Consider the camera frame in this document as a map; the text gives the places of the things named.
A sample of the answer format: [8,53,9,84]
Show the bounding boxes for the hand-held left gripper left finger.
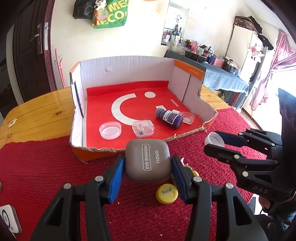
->
[30,154,126,241]

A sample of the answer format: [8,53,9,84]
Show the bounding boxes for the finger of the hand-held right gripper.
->
[203,143,279,183]
[215,128,283,151]

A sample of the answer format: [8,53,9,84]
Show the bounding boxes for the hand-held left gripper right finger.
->
[171,155,267,241]

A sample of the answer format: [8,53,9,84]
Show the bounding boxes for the large green fuzzy plush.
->
[180,158,193,173]

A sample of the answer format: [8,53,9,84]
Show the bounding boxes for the white bottle cap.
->
[205,132,225,147]

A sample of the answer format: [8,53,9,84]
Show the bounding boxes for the yellow round cap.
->
[156,183,178,205]

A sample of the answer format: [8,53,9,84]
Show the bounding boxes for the grey-brown eyeshadow case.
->
[125,138,173,183]

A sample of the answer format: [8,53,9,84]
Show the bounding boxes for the small clear plastic pot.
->
[179,112,196,125]

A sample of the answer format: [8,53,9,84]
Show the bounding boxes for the clear round plastic lid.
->
[99,120,122,140]

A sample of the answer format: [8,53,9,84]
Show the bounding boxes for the small clear bead box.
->
[132,120,155,138]

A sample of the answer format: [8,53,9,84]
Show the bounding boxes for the dark blue bottle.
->
[155,107,184,129]

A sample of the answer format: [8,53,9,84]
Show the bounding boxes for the orange cardboard box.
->
[69,56,218,164]

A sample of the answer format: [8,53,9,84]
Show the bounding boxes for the person's right hand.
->
[258,196,277,215]

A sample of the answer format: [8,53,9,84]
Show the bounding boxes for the blue cloth covered table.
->
[164,50,250,109]

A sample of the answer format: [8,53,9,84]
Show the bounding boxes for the red knitted cloth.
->
[0,108,269,241]

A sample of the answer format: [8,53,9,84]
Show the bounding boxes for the pink curtain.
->
[250,29,296,110]

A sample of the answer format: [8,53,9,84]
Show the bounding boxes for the row of cosmetics bottles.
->
[162,38,242,76]

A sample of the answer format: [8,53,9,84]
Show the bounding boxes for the white cabinet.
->
[225,22,271,81]

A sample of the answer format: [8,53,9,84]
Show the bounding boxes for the white power bank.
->
[0,204,22,234]

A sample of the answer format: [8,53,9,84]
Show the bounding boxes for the patterned bag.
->
[235,16,257,33]

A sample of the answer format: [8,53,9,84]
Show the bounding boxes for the pink hanger stick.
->
[54,48,66,88]

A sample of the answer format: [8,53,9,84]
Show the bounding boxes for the dark brown door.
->
[0,0,57,112]

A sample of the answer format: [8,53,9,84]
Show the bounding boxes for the green tote bag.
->
[91,0,129,29]

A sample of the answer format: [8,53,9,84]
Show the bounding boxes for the black backpack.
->
[73,0,95,20]

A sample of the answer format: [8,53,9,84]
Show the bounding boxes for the wall mirror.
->
[161,0,190,47]

